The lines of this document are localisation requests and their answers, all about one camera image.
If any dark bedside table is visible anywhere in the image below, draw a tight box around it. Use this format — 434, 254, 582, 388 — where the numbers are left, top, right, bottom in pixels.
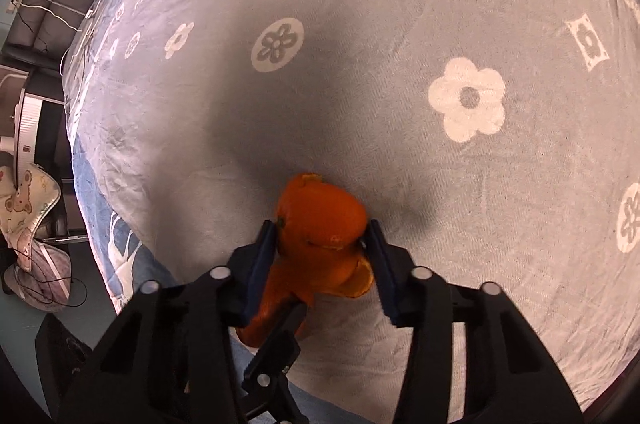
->
0, 48, 66, 104

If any orange tangerine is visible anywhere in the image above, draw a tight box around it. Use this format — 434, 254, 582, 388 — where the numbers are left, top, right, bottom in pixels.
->
235, 254, 311, 350

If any grey cloth bag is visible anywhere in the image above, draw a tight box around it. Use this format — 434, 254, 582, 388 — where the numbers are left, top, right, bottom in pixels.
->
5, 249, 73, 312

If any bear print cushion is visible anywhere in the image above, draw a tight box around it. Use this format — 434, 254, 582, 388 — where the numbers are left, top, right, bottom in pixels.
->
0, 161, 61, 255

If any white charger cable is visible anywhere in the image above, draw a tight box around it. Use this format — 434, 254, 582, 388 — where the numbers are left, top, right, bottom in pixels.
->
22, 0, 103, 72

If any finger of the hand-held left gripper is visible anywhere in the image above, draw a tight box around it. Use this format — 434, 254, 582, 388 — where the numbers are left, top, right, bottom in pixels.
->
241, 301, 310, 424

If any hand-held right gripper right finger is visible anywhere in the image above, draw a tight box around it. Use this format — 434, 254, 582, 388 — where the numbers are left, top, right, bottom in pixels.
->
366, 220, 583, 424

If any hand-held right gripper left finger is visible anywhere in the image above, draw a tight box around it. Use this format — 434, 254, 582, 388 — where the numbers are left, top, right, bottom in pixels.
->
57, 220, 277, 424

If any grey floral printed bedsheet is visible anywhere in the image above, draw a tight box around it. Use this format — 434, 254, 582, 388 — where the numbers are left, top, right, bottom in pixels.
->
62, 0, 640, 424

